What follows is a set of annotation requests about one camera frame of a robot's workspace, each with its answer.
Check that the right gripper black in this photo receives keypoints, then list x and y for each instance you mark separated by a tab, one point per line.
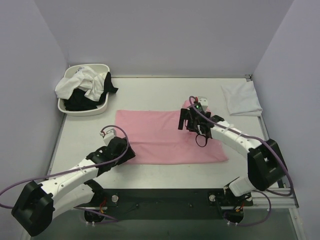
182	119

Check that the pink t shirt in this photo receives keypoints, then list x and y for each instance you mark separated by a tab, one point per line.
156	140

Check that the folded white t shirt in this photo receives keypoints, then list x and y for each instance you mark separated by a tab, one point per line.
242	99

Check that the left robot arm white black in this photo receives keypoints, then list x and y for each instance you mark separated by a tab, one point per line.
34	208

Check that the black t shirt in basket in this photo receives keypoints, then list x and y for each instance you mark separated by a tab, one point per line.
78	102

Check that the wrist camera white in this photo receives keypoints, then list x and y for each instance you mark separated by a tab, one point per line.
108	135
203	101

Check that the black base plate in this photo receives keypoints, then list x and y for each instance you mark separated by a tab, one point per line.
166	204

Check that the white plastic basket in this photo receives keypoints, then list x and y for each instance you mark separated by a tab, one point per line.
99	68

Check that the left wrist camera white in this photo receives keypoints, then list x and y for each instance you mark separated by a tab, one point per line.
108	135

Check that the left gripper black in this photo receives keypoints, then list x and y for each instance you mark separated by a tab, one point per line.
127	152

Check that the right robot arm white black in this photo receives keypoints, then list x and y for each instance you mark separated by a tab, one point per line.
265	164

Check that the white t shirt in basket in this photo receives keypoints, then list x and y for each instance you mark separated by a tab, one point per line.
85	79

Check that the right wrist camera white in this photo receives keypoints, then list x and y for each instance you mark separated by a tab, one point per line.
203	101

